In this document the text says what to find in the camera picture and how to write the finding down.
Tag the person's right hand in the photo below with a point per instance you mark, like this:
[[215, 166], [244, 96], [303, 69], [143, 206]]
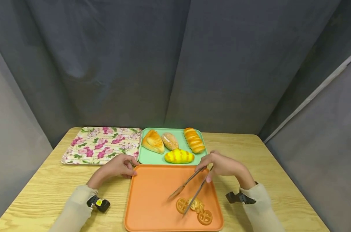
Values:
[[225, 166]]

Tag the person's right forearm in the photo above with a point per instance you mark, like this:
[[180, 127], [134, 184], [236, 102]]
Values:
[[259, 206]]

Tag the yellow striped bread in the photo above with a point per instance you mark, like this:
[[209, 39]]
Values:
[[179, 156]]

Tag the orange tray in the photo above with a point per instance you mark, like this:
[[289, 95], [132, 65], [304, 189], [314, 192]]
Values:
[[152, 199]]

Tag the person's left hand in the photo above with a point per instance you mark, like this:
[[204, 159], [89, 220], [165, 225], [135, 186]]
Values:
[[117, 166]]

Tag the oval seeded bread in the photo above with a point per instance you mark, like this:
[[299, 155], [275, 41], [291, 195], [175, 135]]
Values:
[[170, 141]]

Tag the triangular golden bread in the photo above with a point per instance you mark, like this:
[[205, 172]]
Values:
[[153, 141]]

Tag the person's left thumb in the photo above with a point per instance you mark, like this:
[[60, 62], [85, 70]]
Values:
[[129, 174]]

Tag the metal tongs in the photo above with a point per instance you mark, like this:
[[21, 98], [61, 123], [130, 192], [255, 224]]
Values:
[[187, 183]]

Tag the round pretzel cookie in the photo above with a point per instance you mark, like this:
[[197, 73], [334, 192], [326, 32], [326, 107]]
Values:
[[204, 217], [181, 205], [197, 205]]

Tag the person's right index finger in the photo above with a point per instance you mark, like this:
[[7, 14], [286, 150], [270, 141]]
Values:
[[201, 165]]

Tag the mint green tray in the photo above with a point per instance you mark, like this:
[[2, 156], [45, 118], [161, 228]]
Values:
[[152, 158]]

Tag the person's right fingers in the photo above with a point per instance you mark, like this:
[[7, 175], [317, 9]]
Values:
[[213, 154]]

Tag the black wrist band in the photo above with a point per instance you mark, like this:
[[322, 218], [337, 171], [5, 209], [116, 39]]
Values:
[[240, 197], [99, 203]]

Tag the person's left fingers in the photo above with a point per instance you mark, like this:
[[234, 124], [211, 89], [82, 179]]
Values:
[[132, 161]]

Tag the person's right thumb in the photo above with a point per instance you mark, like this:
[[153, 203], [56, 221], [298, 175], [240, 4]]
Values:
[[209, 175]]

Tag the person's left forearm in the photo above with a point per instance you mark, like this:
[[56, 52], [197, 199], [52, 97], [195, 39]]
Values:
[[76, 206]]

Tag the long ridged golden bread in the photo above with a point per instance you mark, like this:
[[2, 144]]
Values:
[[194, 140]]

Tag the floral print tray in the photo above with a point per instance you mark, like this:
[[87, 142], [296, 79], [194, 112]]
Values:
[[103, 145]]

